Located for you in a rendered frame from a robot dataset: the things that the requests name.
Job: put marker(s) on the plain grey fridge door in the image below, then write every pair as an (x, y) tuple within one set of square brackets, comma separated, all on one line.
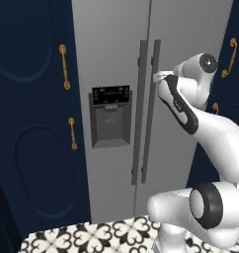
[(187, 33)]

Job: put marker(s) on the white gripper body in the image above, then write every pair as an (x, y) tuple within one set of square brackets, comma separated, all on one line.
[(160, 76)]

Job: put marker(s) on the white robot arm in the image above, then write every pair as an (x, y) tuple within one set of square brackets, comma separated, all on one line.
[(220, 138)]

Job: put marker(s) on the grey fridge door with dispenser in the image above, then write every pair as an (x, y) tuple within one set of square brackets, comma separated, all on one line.
[(108, 49)]

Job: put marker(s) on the navy cupboard door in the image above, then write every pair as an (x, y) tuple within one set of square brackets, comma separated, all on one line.
[(203, 164), (42, 171), (26, 49), (238, 19)]

